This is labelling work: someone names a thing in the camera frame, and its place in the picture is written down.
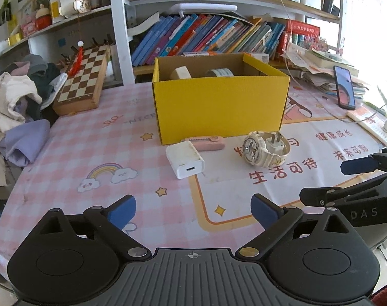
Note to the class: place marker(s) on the red jar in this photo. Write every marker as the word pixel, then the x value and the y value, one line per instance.
pixel 43 19

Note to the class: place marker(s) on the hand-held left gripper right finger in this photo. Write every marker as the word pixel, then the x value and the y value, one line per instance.
pixel 265 212

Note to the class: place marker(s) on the black picture frame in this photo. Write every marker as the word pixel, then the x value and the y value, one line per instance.
pixel 0 19

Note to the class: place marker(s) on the white lamp bar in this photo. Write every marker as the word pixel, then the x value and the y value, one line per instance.
pixel 203 7

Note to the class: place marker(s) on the small yellow box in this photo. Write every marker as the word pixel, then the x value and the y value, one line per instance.
pixel 15 40

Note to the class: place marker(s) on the dark clothes pile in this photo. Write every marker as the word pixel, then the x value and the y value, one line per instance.
pixel 43 76

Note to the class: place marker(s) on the small white power plug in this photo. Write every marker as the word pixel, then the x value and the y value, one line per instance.
pixel 273 143

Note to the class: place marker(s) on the white charger block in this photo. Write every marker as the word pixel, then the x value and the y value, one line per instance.
pixel 183 157

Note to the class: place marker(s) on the wooden chessboard box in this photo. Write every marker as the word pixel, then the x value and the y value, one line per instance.
pixel 81 79

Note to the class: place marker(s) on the stack of papers and books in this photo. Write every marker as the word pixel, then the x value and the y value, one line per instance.
pixel 321 67

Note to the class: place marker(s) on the white wall shelf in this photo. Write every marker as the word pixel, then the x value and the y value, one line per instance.
pixel 43 38

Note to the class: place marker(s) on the white metal bookshelf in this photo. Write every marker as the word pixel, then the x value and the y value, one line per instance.
pixel 120 38

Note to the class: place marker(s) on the pink dried flower bunch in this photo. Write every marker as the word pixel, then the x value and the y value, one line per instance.
pixel 314 43

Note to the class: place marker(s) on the pile of clothes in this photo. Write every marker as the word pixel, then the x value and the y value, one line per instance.
pixel 11 102

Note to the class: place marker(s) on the yellow cardboard box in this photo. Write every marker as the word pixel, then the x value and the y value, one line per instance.
pixel 219 108

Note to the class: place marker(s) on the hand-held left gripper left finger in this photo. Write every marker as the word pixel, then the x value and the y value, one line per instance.
pixel 123 212

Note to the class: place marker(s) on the clear packing tape roll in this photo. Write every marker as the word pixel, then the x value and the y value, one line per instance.
pixel 219 72

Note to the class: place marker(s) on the open booklet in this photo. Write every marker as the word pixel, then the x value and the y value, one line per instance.
pixel 368 121

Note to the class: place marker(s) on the beige tape roll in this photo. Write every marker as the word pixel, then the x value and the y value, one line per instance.
pixel 180 72

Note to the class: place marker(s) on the small black box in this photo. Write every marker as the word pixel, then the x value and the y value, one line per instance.
pixel 336 10
pixel 327 4

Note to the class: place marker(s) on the cream wristwatch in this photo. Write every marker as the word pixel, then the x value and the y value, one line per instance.
pixel 254 148

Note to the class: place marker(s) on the pink checkered printed tablecloth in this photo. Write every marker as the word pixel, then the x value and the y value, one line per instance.
pixel 101 153

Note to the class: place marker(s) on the thick red book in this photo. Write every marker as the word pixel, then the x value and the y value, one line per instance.
pixel 303 32

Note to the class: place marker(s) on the lilac garment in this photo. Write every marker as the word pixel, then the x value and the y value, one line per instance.
pixel 24 143

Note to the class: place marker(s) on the small pink box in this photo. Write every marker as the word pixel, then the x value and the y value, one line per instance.
pixel 29 27

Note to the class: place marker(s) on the red tassel ornament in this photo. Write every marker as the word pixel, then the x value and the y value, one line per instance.
pixel 77 62

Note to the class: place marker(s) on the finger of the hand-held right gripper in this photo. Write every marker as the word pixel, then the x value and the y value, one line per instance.
pixel 340 194
pixel 356 166

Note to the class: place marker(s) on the upright black smartphone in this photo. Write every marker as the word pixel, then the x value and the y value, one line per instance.
pixel 344 87

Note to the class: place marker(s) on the row of leaning books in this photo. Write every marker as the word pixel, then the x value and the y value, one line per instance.
pixel 206 35

